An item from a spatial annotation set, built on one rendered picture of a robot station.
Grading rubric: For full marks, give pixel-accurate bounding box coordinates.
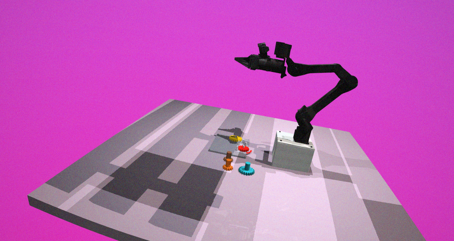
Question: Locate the teal gear with hub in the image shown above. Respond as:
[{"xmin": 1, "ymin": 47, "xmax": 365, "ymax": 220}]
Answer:
[{"xmin": 238, "ymin": 162, "xmax": 255, "ymax": 175}]

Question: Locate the yellow gear with black stripe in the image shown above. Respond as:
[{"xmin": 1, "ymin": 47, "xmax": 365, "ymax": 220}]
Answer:
[{"xmin": 229, "ymin": 135, "xmax": 242, "ymax": 142}]

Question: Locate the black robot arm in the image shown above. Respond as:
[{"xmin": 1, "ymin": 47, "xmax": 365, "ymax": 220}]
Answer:
[{"xmin": 258, "ymin": 42, "xmax": 358, "ymax": 145}]

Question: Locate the red gear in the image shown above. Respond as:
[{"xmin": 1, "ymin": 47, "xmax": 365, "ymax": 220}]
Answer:
[{"xmin": 238, "ymin": 145, "xmax": 249, "ymax": 152}]

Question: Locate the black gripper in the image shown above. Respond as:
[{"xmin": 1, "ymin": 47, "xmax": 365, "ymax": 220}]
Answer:
[{"xmin": 234, "ymin": 54, "xmax": 273, "ymax": 72}]

